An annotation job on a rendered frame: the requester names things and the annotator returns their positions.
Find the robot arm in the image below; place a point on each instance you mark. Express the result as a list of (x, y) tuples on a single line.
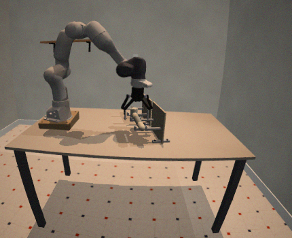
[(134, 68)]

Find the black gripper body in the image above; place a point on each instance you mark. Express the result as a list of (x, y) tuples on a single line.
[(137, 90)]

